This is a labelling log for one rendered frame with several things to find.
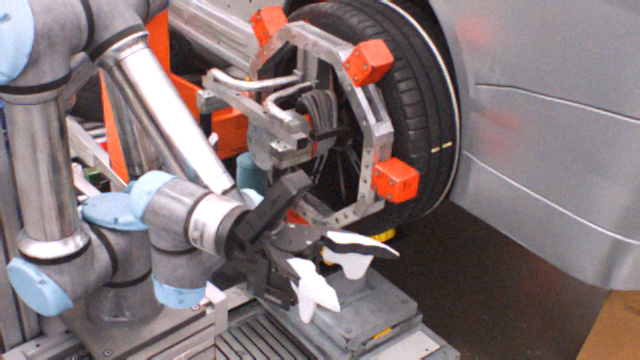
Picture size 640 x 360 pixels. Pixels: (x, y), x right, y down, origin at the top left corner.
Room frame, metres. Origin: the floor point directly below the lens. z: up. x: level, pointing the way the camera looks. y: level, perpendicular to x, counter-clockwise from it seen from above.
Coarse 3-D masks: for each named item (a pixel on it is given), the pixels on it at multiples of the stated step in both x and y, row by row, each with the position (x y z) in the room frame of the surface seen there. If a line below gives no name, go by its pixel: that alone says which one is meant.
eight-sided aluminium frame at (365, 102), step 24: (288, 24) 1.84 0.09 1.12; (264, 48) 1.90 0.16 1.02; (288, 48) 1.89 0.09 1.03; (312, 48) 1.74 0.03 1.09; (336, 48) 1.69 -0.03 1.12; (264, 72) 1.94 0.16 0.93; (336, 72) 1.67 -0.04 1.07; (264, 96) 1.97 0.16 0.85; (360, 96) 1.60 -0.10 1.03; (360, 120) 1.59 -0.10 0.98; (384, 120) 1.59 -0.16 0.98; (384, 144) 1.58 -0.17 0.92; (288, 168) 1.89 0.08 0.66; (360, 192) 1.57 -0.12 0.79; (312, 216) 1.71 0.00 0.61; (336, 216) 1.63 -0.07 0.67; (360, 216) 1.56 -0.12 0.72
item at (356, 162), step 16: (288, 64) 1.98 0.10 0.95; (336, 80) 1.84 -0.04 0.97; (336, 96) 1.83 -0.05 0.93; (352, 112) 1.77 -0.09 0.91; (352, 128) 1.76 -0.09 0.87; (336, 144) 1.82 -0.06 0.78; (352, 144) 1.77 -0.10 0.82; (320, 160) 1.86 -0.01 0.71; (336, 160) 1.98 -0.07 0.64; (352, 160) 1.75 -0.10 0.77; (320, 176) 1.86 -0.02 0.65; (336, 176) 1.92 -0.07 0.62; (352, 176) 1.93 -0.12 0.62; (320, 192) 1.83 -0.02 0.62; (336, 192) 1.84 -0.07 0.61; (352, 192) 1.84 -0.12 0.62; (336, 208) 1.76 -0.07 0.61
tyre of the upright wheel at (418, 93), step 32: (352, 0) 1.91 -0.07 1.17; (352, 32) 1.75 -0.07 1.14; (384, 32) 1.74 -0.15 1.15; (416, 32) 1.79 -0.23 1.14; (416, 64) 1.69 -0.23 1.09; (448, 64) 1.74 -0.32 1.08; (384, 96) 1.65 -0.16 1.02; (416, 96) 1.62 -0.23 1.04; (448, 96) 1.68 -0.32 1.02; (416, 128) 1.58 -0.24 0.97; (448, 128) 1.64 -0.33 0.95; (416, 160) 1.56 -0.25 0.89; (448, 160) 1.63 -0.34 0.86; (448, 192) 1.69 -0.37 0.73; (352, 224) 1.70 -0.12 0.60; (384, 224) 1.61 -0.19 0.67
